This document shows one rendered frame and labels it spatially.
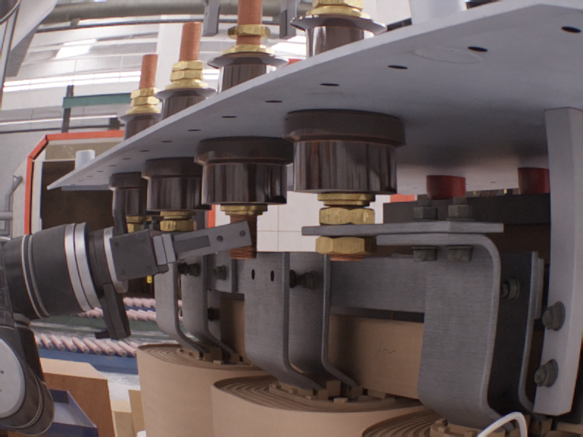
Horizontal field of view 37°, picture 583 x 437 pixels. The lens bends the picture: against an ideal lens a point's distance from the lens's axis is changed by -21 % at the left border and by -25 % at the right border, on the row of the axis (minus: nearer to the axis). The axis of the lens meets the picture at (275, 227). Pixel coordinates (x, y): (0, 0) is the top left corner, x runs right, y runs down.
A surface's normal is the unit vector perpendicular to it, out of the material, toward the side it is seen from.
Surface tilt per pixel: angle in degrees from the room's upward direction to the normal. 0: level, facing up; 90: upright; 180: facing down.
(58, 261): 76
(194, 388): 90
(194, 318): 90
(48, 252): 65
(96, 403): 90
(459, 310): 90
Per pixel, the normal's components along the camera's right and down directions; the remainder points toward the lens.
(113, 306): 0.00, -0.02
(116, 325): 0.07, 0.36
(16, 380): 0.23, -0.28
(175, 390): -0.70, -0.02
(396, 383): -0.94, -0.01
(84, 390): 0.34, -0.01
